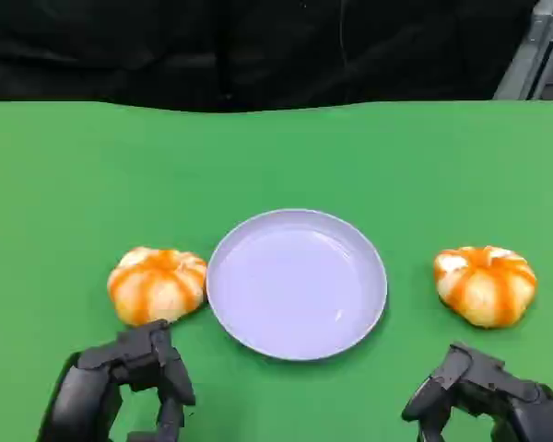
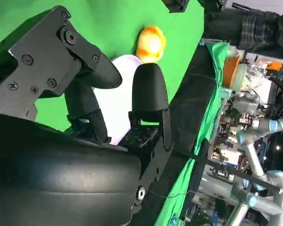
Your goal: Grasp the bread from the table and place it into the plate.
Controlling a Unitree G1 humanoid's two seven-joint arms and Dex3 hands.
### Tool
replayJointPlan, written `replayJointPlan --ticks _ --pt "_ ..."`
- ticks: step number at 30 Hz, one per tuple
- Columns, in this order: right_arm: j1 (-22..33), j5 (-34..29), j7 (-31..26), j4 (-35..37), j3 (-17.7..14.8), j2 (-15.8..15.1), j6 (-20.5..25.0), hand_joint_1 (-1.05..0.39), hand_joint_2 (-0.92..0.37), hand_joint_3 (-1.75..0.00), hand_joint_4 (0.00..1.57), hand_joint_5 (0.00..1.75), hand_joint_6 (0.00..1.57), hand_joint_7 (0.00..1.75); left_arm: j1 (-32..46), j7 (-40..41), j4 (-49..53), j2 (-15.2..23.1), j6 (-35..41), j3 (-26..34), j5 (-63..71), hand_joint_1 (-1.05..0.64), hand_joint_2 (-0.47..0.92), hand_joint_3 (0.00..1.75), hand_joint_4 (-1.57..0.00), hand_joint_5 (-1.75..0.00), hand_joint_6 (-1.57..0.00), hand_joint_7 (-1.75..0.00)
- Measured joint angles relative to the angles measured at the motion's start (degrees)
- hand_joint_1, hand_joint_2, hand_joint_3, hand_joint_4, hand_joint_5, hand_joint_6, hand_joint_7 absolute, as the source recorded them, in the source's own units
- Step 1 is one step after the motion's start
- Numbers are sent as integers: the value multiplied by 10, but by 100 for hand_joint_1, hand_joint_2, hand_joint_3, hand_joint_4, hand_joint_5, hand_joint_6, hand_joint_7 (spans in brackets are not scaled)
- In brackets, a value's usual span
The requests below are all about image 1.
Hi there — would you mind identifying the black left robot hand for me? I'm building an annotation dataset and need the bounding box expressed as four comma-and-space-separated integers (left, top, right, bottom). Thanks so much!
36, 319, 197, 442

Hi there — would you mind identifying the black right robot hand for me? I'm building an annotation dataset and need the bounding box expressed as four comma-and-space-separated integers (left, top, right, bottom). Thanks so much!
401, 341, 553, 442

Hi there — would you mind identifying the orange and white bread roll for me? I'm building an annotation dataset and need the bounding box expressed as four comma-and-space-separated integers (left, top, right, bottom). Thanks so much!
106, 246, 209, 328
432, 245, 538, 330

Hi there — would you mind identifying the lilac plate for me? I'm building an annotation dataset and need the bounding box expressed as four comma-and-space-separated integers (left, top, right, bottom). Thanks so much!
206, 208, 389, 362

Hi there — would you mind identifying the green table cloth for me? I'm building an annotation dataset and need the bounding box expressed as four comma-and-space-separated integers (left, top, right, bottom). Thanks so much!
0, 99, 553, 442

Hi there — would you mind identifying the black backdrop curtain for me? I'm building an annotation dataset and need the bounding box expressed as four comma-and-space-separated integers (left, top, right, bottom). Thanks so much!
0, 0, 540, 113

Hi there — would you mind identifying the grey aluminium frame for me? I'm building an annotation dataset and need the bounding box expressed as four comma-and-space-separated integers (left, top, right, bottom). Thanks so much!
491, 0, 553, 101

